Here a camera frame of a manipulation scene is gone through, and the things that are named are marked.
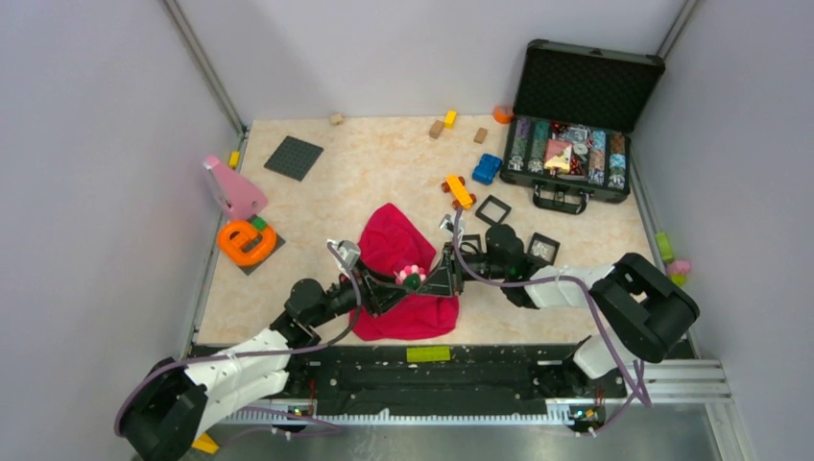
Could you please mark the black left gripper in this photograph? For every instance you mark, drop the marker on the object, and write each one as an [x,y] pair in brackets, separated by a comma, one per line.
[377,293]

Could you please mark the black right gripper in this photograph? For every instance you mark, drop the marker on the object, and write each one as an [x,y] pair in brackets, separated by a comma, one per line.
[444,279]

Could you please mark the pink flower brooch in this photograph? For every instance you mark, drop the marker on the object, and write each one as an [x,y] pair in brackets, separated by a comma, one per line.
[411,276]

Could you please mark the magenta garment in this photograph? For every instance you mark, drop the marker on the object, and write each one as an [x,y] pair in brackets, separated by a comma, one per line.
[389,242]

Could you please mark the white silver brooch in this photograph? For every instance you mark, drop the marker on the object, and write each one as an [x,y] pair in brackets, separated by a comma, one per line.
[542,249]

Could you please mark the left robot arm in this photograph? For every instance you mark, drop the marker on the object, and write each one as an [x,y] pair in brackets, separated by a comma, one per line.
[180,400]

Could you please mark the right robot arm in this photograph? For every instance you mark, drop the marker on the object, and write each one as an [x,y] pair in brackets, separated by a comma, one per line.
[641,313]

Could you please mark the green flat brick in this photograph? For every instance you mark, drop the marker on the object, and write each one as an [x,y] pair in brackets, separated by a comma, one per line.
[428,354]

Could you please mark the yellow toy car red wheels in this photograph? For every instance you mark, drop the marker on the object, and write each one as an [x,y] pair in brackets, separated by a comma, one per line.
[455,186]

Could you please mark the blue toy car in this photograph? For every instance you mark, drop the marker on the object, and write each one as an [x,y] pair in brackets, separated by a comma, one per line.
[486,169]

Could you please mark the orange plastic toy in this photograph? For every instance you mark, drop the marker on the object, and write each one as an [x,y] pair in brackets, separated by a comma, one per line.
[246,243]

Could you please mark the dark grey building baseplate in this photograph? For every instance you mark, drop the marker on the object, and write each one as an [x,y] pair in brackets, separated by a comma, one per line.
[293,158]

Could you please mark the pink plastic piece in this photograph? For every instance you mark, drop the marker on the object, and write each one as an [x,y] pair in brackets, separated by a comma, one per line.
[237,196]

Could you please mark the playing card box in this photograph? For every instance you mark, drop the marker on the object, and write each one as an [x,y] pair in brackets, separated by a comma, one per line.
[557,156]

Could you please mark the orange object behind case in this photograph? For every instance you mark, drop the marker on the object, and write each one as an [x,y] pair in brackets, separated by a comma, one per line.
[503,115]

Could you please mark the black poker chip case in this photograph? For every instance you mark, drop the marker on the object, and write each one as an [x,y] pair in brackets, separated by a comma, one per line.
[590,97]

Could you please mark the small yellow block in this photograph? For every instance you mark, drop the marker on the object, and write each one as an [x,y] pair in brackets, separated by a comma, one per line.
[234,159]

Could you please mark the yellow wedge brick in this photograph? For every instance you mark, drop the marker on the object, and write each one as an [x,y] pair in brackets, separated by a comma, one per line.
[206,444]

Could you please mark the green pink toy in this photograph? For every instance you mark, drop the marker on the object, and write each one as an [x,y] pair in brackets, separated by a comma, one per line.
[675,269]

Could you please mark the black square frame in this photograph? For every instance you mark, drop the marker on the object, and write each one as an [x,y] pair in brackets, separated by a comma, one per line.
[472,243]
[540,237]
[493,211]

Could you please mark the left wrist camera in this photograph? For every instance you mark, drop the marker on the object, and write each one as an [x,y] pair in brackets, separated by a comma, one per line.
[346,253]

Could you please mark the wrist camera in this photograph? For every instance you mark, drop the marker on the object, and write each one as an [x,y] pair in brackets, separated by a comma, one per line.
[346,253]
[453,227]

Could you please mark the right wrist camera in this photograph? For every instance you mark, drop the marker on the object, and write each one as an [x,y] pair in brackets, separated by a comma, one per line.
[453,227]

